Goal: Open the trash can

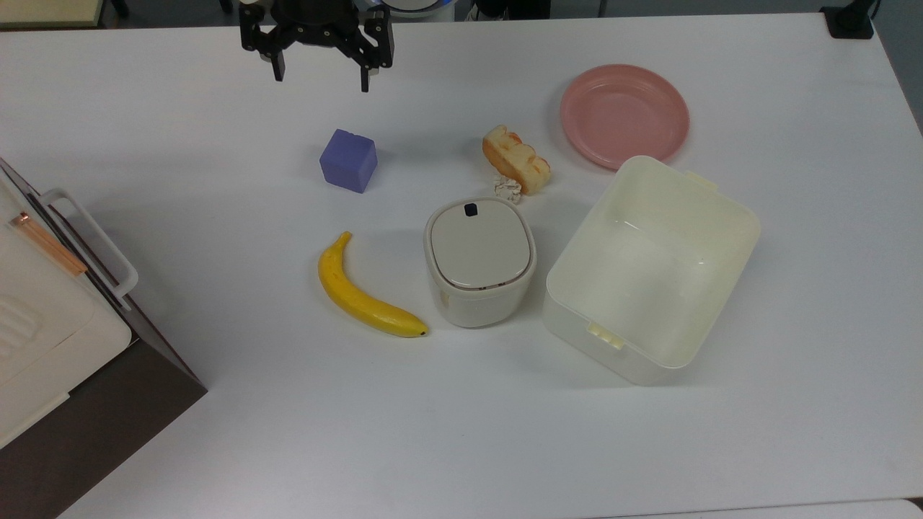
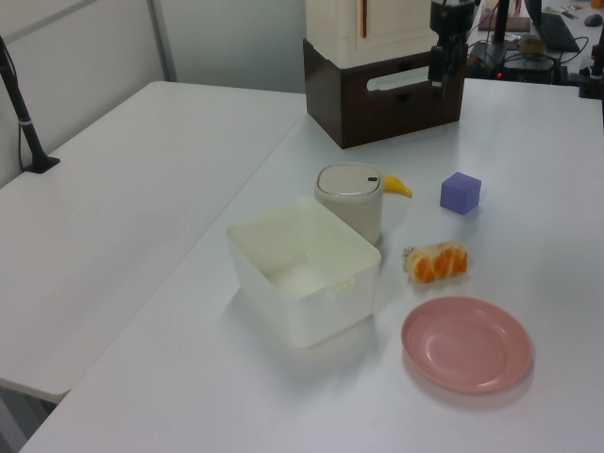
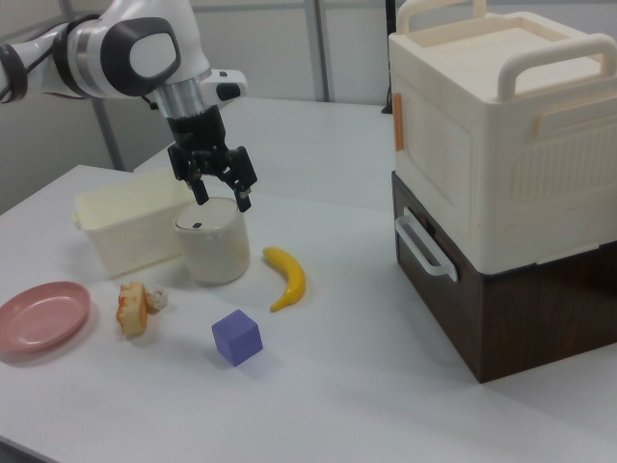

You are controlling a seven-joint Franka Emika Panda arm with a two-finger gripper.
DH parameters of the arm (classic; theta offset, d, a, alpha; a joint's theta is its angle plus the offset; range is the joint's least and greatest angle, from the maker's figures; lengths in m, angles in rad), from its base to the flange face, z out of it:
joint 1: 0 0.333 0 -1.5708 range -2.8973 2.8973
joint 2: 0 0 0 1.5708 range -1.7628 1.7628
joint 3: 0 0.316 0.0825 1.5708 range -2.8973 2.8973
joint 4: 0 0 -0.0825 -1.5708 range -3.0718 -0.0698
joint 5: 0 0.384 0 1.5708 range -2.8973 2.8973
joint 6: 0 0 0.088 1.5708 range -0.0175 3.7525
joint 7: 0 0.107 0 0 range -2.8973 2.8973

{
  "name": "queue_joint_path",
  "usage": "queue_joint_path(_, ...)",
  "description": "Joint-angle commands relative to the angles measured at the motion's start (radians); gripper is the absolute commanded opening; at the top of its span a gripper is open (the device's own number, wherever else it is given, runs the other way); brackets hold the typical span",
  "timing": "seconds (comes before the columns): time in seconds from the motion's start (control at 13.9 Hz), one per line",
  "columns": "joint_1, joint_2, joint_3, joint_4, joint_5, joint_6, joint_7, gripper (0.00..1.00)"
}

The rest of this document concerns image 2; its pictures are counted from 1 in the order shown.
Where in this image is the black camera stand pole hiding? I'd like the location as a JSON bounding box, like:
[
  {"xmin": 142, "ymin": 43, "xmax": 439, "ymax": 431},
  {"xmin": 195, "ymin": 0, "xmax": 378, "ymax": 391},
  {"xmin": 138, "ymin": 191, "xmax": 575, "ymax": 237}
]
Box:
[{"xmin": 0, "ymin": 34, "xmax": 62, "ymax": 176}]

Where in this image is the black table clamp mount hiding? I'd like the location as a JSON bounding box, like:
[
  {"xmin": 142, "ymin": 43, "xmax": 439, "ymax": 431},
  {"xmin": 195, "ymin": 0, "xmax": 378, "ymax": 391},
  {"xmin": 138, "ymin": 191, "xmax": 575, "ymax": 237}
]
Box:
[{"xmin": 576, "ymin": 41, "xmax": 604, "ymax": 101}]

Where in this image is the black upright stand post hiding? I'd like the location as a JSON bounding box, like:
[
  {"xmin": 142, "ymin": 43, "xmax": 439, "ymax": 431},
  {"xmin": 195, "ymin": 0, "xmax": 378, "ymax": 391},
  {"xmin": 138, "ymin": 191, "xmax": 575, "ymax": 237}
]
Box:
[{"xmin": 490, "ymin": 0, "xmax": 512, "ymax": 46}]

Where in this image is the black electronics base unit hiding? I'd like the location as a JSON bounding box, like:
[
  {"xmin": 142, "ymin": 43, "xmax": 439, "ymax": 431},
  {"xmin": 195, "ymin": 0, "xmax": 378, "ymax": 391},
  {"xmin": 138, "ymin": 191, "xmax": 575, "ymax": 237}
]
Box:
[{"xmin": 465, "ymin": 39, "xmax": 563, "ymax": 84}]

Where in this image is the beige small trash can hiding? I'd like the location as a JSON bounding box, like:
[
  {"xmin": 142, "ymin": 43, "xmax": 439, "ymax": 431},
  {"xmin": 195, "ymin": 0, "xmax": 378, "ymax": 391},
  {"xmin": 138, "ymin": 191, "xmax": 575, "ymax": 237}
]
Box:
[{"xmin": 314, "ymin": 162, "xmax": 385, "ymax": 246}]

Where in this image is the pink plastic plate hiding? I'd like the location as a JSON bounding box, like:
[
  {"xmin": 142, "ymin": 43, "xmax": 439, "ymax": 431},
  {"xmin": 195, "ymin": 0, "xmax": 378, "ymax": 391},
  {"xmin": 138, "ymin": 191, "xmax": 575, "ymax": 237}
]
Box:
[{"xmin": 400, "ymin": 295, "xmax": 534, "ymax": 394}]

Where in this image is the orange toy fruit slice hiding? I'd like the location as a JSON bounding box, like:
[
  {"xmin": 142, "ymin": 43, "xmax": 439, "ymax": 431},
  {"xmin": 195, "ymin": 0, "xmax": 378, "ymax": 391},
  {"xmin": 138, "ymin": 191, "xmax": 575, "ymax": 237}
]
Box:
[{"xmin": 401, "ymin": 240, "xmax": 470, "ymax": 285}]

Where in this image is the grey partition frame post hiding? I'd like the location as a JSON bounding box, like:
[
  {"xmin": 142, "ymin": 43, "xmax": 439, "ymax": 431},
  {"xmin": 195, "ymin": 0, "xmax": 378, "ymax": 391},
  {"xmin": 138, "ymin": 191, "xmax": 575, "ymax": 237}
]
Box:
[{"xmin": 147, "ymin": 0, "xmax": 179, "ymax": 84}]

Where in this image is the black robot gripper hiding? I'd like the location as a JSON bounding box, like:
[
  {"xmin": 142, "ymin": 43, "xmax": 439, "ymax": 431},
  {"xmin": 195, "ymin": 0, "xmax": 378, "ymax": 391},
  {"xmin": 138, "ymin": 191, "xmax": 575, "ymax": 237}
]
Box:
[{"xmin": 428, "ymin": 0, "xmax": 479, "ymax": 90}]

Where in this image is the dark brown drawer box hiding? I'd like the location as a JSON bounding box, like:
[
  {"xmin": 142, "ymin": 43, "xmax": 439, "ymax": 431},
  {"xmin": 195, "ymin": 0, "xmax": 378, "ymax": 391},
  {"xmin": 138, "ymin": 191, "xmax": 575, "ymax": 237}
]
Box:
[{"xmin": 302, "ymin": 37, "xmax": 467, "ymax": 151}]

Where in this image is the purple cube block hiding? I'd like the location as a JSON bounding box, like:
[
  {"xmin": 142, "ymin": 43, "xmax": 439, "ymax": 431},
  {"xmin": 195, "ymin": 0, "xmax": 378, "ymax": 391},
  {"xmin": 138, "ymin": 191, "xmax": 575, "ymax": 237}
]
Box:
[{"xmin": 439, "ymin": 171, "xmax": 483, "ymax": 217}]

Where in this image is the white plastic storage box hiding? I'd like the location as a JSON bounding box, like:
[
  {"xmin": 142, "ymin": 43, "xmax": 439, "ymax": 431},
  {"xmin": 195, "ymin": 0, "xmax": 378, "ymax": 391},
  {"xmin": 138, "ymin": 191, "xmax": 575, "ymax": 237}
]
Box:
[{"xmin": 226, "ymin": 196, "xmax": 383, "ymax": 351}]

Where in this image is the yellow toy banana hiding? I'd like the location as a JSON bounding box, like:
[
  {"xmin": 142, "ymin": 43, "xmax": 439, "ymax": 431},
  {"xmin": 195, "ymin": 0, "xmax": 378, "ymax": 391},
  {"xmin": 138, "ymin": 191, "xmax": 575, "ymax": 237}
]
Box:
[{"xmin": 381, "ymin": 174, "xmax": 415, "ymax": 199}]

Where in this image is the cream toy cabinet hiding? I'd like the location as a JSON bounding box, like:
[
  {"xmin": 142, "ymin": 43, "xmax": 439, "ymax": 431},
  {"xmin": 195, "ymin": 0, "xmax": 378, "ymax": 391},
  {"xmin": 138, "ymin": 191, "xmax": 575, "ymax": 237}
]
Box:
[{"xmin": 305, "ymin": 0, "xmax": 444, "ymax": 68}]

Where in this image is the black laptop keyboard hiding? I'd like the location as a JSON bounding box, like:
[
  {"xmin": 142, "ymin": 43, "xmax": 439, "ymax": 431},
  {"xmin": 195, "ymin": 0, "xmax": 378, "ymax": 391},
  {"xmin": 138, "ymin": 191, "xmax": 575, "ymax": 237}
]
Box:
[{"xmin": 527, "ymin": 0, "xmax": 581, "ymax": 54}]

